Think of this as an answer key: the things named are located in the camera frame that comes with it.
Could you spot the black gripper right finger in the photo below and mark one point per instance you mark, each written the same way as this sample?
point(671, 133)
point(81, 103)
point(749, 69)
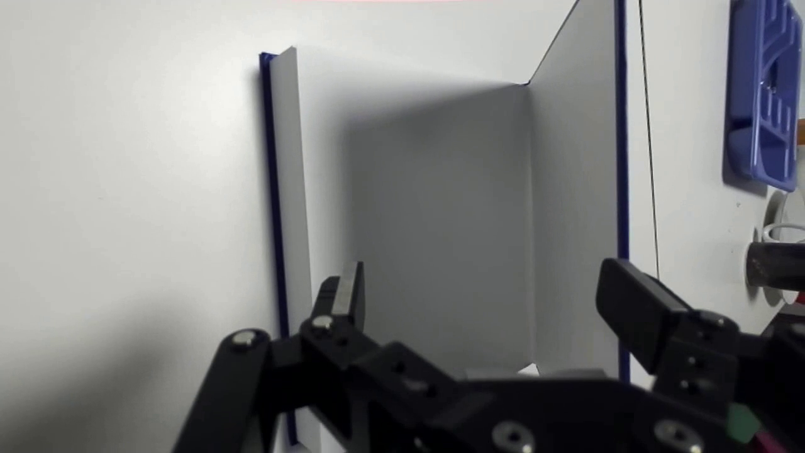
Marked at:
point(671, 329)

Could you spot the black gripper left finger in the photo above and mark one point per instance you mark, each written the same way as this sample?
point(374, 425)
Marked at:
point(336, 379)

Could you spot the blue hardcover book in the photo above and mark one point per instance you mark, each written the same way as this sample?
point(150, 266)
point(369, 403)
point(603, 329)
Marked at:
point(455, 211)

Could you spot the black cup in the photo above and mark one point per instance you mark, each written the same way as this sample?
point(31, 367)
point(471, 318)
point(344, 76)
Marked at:
point(777, 264)

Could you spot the blue plastic compartment tray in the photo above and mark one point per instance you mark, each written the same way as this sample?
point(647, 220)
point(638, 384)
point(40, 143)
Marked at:
point(765, 91)

